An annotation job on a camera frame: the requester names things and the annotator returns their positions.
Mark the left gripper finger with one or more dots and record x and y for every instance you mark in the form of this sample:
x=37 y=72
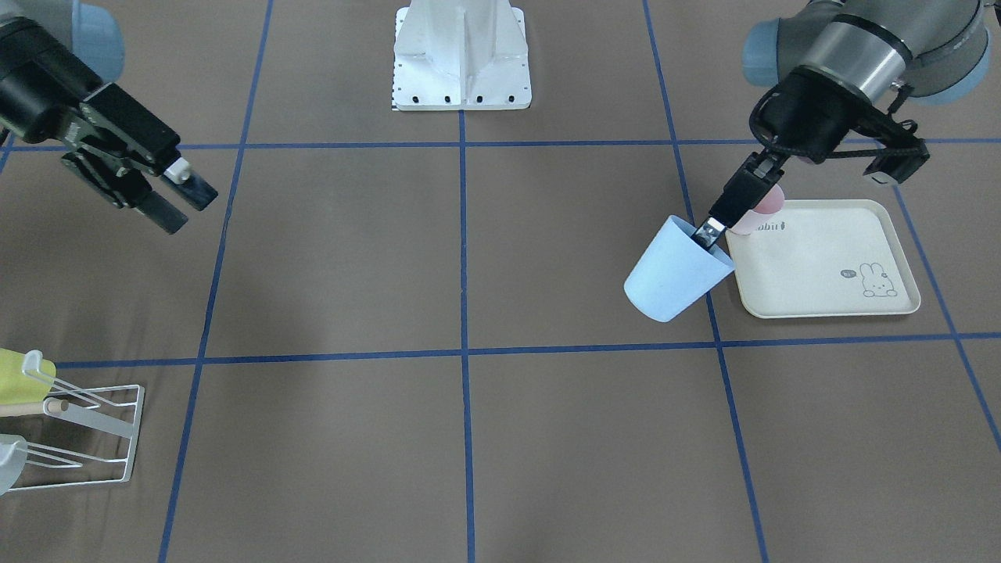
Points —
x=708 y=234

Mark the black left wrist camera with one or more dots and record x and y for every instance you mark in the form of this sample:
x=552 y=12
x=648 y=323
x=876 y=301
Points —
x=894 y=166

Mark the pink plastic cup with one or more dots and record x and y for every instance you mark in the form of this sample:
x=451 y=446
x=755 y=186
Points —
x=771 y=204

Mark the grey plastic cup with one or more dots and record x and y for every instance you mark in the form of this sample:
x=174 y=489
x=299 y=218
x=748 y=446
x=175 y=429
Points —
x=14 y=452

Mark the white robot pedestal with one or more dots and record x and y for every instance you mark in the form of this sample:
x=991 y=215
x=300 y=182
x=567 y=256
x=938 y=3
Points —
x=460 y=56

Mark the blue plastic cup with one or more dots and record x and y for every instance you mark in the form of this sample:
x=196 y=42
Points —
x=674 y=272

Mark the cream serving tray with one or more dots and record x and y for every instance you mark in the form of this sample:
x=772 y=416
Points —
x=824 y=258

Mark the yellow plastic cup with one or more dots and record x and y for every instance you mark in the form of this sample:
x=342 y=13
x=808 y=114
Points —
x=16 y=387

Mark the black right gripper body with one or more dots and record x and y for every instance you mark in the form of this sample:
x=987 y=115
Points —
x=35 y=98

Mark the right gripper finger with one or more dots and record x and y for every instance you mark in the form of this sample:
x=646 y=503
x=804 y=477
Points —
x=162 y=213
x=192 y=187

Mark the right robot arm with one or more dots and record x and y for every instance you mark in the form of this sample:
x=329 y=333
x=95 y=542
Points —
x=88 y=31

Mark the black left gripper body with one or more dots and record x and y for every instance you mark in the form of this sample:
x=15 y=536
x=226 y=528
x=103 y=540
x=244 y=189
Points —
x=805 y=109

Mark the white wire cup rack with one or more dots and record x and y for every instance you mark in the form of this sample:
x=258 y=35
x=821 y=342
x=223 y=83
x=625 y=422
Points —
x=77 y=436

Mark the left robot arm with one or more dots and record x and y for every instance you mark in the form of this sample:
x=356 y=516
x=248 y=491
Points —
x=836 y=74

